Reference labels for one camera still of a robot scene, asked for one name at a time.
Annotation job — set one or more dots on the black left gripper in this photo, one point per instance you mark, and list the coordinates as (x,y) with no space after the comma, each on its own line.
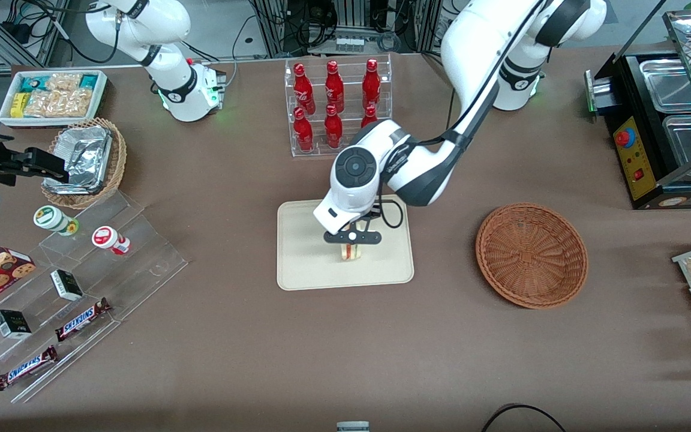
(375,214)

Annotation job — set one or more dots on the triangular sandwich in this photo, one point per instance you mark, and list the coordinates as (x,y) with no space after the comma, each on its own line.
(351,252)

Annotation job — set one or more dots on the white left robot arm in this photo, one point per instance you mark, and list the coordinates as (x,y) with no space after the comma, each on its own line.
(429,174)

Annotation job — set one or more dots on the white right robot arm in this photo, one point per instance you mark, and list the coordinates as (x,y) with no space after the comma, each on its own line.
(185,90)

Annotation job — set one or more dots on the beige plastic tray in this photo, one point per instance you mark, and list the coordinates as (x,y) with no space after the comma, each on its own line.
(303,258)

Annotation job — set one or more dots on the light wicker basket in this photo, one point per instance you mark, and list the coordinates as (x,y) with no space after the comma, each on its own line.
(119,162)

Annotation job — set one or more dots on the round brown wicker basket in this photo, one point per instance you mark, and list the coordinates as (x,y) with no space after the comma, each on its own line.
(531,258)

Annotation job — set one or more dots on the aluminium foil container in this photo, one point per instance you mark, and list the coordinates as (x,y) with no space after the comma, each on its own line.
(84,157)

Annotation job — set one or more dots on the green lid yogurt cup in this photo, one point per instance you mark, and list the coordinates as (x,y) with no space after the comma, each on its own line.
(51,218)

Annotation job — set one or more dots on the yellow snack packet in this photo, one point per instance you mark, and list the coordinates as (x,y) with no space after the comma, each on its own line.
(18,105)

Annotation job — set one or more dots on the clear bag of crackers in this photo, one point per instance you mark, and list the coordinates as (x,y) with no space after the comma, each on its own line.
(60,103)

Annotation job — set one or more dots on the teal snack packet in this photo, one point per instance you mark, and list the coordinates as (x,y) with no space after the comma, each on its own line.
(30,83)

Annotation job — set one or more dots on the white plastic snack bin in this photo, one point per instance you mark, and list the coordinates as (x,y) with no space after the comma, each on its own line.
(102,96)

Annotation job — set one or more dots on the clear acrylic bottle rack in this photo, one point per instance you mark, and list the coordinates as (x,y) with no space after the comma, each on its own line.
(345,153)

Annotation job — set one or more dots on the red lid yogurt cup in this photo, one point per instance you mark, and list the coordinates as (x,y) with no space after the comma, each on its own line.
(108,239)

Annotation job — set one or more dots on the red cola bottle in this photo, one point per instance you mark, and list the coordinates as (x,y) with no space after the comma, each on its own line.
(303,133)
(334,87)
(371,84)
(333,131)
(369,117)
(303,90)

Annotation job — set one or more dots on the small black box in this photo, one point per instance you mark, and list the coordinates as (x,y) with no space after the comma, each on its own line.
(66,285)
(12,324)

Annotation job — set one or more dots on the clear acrylic stepped display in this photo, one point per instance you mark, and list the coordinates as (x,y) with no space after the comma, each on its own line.
(141,264)

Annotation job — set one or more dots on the Snickers chocolate bar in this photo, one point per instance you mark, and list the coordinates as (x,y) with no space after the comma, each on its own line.
(81,320)
(26,367)

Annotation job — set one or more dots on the grey table edge device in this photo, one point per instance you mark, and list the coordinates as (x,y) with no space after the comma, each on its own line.
(352,426)

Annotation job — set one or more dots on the white power strip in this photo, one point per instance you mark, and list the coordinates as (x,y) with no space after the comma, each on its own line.
(354,43)

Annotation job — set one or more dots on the red emergency stop button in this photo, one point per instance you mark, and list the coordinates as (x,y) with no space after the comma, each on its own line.
(624,138)

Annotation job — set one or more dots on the black food warmer appliance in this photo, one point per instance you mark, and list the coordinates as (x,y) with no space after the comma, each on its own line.
(639,174)

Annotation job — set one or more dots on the aluminium frame rack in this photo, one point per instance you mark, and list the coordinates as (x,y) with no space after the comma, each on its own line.
(273,27)

